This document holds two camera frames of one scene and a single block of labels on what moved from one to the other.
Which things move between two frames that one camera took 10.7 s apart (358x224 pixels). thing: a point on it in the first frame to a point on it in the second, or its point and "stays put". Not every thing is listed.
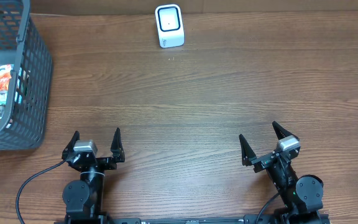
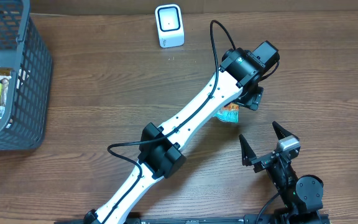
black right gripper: [270, 159] stays put
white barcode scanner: [169, 25] stays put
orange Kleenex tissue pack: [2, 76] to [230, 107]
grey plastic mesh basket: [9, 35] stays put
